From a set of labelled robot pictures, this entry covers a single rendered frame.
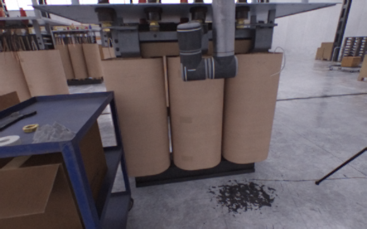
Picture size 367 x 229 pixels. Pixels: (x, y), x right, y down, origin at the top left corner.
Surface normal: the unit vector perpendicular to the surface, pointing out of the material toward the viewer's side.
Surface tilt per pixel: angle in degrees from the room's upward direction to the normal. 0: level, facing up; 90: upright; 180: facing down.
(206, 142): 90
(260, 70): 90
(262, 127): 90
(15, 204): 26
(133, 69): 90
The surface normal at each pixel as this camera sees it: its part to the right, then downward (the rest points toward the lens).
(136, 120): 0.15, 0.34
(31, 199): 0.04, -0.69
